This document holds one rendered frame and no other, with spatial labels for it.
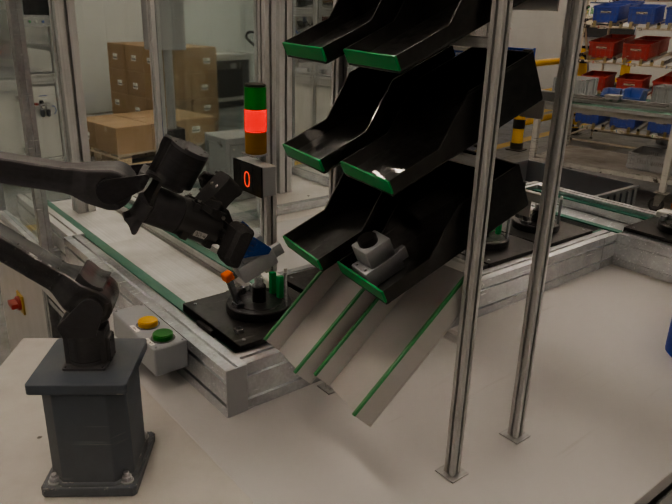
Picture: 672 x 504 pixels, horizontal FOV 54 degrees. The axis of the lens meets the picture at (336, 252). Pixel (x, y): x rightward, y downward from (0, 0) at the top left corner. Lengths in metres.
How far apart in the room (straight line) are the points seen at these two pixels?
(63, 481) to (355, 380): 0.48
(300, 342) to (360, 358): 0.14
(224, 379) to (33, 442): 0.34
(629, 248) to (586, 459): 1.01
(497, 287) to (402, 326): 0.67
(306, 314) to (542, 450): 0.48
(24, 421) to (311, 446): 0.53
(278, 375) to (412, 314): 0.34
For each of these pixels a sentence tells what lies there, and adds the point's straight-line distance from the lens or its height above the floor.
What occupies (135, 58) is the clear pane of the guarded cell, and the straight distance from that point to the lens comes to 2.64.
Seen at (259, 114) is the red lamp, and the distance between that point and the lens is 1.52.
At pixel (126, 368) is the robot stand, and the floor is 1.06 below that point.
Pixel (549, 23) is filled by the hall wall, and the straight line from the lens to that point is 12.51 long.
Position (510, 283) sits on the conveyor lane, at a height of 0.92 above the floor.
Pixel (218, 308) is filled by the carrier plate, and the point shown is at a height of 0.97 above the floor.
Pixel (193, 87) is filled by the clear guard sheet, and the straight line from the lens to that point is 1.85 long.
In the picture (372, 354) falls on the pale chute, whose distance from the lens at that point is 1.10.
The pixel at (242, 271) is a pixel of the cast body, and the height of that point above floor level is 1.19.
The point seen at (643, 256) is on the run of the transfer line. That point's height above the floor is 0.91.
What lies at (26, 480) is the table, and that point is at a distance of 1.23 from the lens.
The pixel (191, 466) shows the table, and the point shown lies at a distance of 1.19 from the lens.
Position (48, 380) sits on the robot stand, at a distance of 1.07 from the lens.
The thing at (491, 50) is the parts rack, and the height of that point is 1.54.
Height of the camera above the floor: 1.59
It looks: 21 degrees down
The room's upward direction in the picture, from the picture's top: 2 degrees clockwise
